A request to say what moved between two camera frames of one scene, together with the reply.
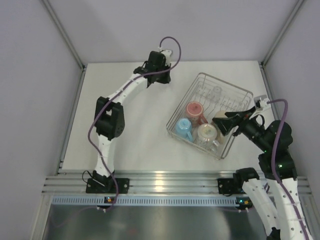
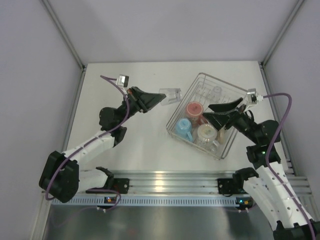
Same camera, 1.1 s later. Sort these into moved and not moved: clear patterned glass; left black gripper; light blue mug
Moved: left black gripper
Not moved: clear patterned glass; light blue mug
